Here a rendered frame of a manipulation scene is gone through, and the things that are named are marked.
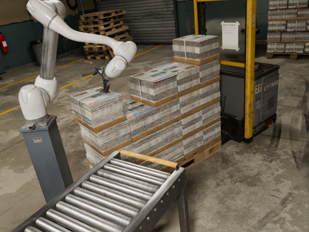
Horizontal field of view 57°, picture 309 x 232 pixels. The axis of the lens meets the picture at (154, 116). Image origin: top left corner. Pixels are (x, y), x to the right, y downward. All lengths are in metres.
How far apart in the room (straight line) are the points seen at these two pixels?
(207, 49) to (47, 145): 1.68
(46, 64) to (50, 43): 0.15
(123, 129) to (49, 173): 0.66
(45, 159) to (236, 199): 1.65
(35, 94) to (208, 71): 1.63
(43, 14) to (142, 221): 1.32
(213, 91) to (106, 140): 1.29
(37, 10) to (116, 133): 1.05
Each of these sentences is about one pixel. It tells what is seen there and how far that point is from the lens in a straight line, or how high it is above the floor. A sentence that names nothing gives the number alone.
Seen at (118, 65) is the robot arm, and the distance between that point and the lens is 1.81.
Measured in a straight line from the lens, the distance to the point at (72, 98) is 2.40.
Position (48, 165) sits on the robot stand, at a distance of 2.28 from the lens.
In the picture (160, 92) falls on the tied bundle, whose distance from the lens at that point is 2.51.
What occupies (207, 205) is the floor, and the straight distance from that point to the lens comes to 2.66.
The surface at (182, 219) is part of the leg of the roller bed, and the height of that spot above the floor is 0.43.
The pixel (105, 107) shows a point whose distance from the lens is 2.20.
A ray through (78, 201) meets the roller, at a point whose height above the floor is 0.80.
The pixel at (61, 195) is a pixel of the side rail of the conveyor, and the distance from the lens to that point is 1.73.
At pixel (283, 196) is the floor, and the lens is 2.83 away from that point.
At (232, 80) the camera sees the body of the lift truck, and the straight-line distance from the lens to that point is 3.49.
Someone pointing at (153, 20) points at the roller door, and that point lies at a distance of 10.01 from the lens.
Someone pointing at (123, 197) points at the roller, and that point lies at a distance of 1.58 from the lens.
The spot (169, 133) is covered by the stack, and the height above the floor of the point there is 0.52.
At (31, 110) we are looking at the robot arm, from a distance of 2.11.
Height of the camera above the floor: 1.79
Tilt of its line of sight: 24 degrees down
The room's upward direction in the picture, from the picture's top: 7 degrees counter-clockwise
